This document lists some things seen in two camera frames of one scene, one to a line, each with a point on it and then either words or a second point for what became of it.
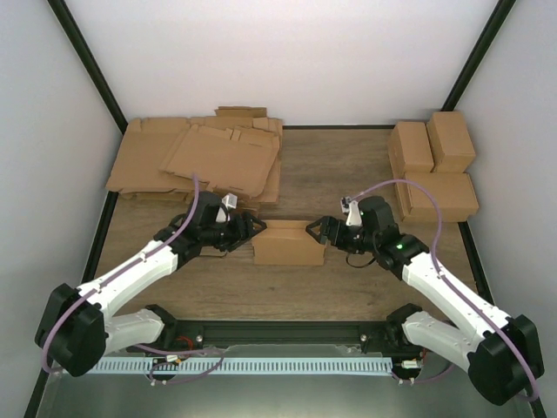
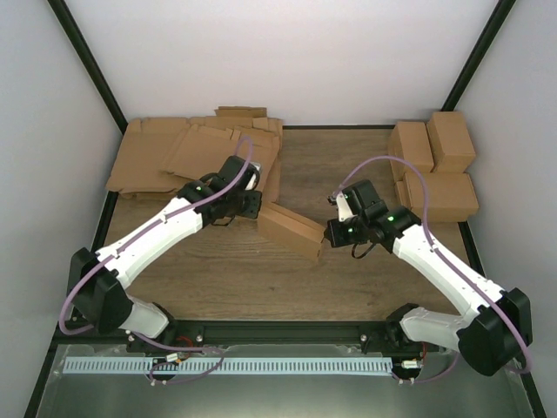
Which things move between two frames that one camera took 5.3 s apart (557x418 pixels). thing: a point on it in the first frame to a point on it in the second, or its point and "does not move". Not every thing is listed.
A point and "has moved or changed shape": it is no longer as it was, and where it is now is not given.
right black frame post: x=500 y=12 does not move
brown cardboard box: x=287 y=242 has moved or changed shape
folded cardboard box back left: x=410 y=149 does not move
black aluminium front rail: x=210 y=333 does not move
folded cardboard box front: x=454 y=193 does not move
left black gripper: x=243 y=236 to x=251 y=211
